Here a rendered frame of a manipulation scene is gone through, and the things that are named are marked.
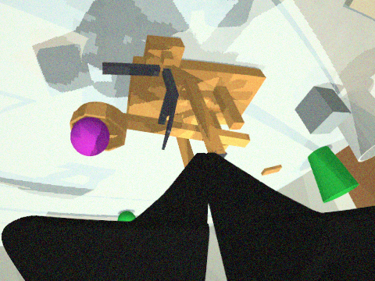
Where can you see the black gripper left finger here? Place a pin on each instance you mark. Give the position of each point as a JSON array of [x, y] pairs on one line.
[[169, 241]]

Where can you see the wooden catapult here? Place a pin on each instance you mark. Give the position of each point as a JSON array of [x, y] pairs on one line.
[[178, 98]]

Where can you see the grey cube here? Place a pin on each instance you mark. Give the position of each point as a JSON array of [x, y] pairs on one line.
[[322, 110]]

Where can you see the green cup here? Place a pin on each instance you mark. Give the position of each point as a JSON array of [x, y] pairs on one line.
[[331, 175]]

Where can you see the white mug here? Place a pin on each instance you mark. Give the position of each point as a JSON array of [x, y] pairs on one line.
[[359, 127]]

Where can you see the small tan flat block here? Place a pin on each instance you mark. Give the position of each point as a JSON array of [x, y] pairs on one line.
[[271, 170]]

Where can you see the purple ball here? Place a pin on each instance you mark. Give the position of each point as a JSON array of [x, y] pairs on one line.
[[90, 136]]

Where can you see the green ball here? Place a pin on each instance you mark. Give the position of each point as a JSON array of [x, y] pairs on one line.
[[126, 216]]

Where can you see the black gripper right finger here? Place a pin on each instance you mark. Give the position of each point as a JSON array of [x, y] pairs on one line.
[[265, 236]]

